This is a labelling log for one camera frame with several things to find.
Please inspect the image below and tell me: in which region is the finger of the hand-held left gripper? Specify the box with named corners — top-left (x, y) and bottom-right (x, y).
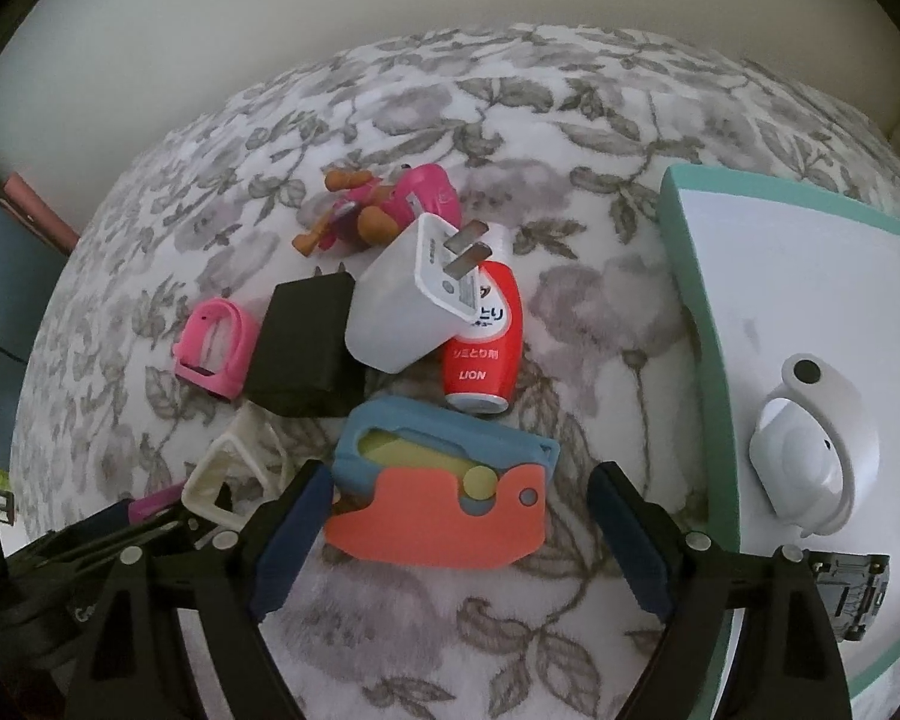
top-left (52, 499), bottom-right (133, 542)
top-left (15, 514), bottom-right (226, 586)

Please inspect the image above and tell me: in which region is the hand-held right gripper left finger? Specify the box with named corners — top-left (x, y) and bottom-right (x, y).
top-left (64, 457), bottom-right (336, 720)

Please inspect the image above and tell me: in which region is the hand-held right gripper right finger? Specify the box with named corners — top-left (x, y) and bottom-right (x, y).
top-left (586, 461), bottom-right (848, 720)

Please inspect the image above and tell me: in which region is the white plastic clip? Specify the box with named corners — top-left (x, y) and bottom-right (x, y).
top-left (181, 420), bottom-right (293, 530)

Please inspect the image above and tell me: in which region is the large blue orange toy knife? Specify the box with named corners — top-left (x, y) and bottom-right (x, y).
top-left (322, 394), bottom-right (562, 565)

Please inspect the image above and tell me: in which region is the pink watch band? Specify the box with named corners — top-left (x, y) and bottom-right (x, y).
top-left (174, 298), bottom-right (260, 400)

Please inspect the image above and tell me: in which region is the white earbud case with strap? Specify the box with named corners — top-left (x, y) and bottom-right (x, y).
top-left (748, 352), bottom-right (882, 537)

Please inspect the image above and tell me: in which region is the white charger plug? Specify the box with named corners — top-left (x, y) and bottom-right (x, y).
top-left (343, 212), bottom-right (492, 376)

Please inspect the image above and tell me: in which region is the teal white box lid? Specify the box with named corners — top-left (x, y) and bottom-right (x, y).
top-left (658, 163), bottom-right (900, 706)

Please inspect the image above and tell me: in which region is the black charger plug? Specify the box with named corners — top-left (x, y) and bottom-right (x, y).
top-left (244, 264), bottom-right (367, 419)

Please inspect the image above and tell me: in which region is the red white small bottle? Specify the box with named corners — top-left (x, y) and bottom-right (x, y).
top-left (441, 223), bottom-right (524, 415)

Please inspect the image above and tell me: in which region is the pink toy figure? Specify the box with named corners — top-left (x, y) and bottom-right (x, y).
top-left (292, 163), bottom-right (462, 256)

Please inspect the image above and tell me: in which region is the brown wooden rail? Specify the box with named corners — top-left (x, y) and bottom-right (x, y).
top-left (0, 171), bottom-right (83, 256)

